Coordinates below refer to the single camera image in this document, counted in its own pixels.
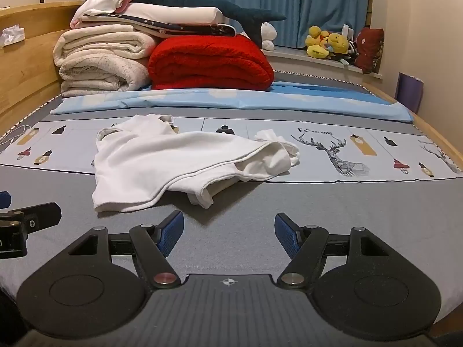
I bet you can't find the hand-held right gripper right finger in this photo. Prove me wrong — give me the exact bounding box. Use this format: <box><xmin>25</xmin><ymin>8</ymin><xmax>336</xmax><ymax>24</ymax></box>
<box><xmin>274</xmin><ymin>213</ymin><xmax>390</xmax><ymax>290</ymax></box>

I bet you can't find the yellow plush toy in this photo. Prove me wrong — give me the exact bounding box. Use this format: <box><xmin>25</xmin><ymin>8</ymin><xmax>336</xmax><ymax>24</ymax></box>
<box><xmin>326</xmin><ymin>32</ymin><xmax>350</xmax><ymax>58</ymax></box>
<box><xmin>305</xmin><ymin>25</ymin><xmax>332</xmax><ymax>59</ymax></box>

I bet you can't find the red blanket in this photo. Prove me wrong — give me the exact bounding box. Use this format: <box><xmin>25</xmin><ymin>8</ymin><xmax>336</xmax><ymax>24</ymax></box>
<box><xmin>148</xmin><ymin>34</ymin><xmax>275</xmax><ymax>92</ymax></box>

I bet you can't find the wooden headboard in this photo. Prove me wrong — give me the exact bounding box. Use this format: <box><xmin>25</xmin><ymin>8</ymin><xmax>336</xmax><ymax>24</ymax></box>
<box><xmin>0</xmin><ymin>2</ymin><xmax>95</xmax><ymax>135</ymax></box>

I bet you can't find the deer print bed sheet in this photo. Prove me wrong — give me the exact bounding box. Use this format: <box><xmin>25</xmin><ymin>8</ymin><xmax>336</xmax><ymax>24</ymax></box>
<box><xmin>0</xmin><ymin>116</ymin><xmax>463</xmax><ymax>183</ymax></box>

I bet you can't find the folded light blue sheet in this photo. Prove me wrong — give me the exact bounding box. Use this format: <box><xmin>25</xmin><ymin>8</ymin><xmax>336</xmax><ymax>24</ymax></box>
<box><xmin>51</xmin><ymin>81</ymin><xmax>415</xmax><ymax>123</ymax></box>

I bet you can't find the grey mattress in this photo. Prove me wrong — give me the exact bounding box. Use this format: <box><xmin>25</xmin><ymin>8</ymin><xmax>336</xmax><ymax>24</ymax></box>
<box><xmin>0</xmin><ymin>69</ymin><xmax>463</xmax><ymax>335</ymax></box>

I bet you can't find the white and pink garment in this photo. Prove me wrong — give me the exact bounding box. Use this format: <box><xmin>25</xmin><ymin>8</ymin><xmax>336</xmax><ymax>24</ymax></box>
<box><xmin>70</xmin><ymin>0</ymin><xmax>140</xmax><ymax>27</ymax></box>

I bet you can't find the grey window sill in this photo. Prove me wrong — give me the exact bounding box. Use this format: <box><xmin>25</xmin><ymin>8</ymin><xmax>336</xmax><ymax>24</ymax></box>
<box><xmin>262</xmin><ymin>47</ymin><xmax>384</xmax><ymax>80</ymax></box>

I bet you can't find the tissue pack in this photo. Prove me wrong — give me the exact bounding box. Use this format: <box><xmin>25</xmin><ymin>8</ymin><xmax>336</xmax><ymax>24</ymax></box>
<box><xmin>0</xmin><ymin>25</ymin><xmax>27</xmax><ymax>47</ymax></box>

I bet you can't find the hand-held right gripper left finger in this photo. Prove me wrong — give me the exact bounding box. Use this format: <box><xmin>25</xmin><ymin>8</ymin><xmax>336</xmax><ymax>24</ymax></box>
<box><xmin>67</xmin><ymin>210</ymin><xmax>185</xmax><ymax>290</ymax></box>

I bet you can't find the purple bag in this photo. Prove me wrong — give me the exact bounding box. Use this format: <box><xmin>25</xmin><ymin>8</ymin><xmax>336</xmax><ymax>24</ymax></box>
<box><xmin>396</xmin><ymin>72</ymin><xmax>425</xmax><ymax>115</ymax></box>

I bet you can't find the blue curtain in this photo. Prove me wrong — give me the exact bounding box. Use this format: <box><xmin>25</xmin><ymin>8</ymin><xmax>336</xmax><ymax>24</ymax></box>
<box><xmin>204</xmin><ymin>0</ymin><xmax>373</xmax><ymax>50</ymax></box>

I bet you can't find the cream folded blanket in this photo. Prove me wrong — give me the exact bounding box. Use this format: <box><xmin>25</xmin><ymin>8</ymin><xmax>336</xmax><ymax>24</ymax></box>
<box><xmin>52</xmin><ymin>23</ymin><xmax>160</xmax><ymax>98</ymax></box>

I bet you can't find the striped plush toy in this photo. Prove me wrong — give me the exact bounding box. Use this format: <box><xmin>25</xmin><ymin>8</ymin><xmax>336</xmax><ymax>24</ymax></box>
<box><xmin>335</xmin><ymin>41</ymin><xmax>359</xmax><ymax>67</ymax></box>

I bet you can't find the white tank top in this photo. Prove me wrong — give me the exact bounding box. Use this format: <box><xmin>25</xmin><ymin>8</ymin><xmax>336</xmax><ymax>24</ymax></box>
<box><xmin>92</xmin><ymin>114</ymin><xmax>292</xmax><ymax>212</ymax></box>

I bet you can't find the dark red pillow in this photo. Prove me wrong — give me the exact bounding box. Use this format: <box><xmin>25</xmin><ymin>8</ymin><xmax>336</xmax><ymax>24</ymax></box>
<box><xmin>354</xmin><ymin>27</ymin><xmax>385</xmax><ymax>75</ymax></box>

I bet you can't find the white plush toy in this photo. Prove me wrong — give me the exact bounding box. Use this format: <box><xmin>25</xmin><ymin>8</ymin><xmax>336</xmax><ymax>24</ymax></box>
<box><xmin>260</xmin><ymin>22</ymin><xmax>278</xmax><ymax>50</ymax></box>

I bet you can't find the white cable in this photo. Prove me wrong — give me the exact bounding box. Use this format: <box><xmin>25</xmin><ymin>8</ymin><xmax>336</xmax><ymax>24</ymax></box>
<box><xmin>0</xmin><ymin>125</ymin><xmax>34</xmax><ymax>146</ymax></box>

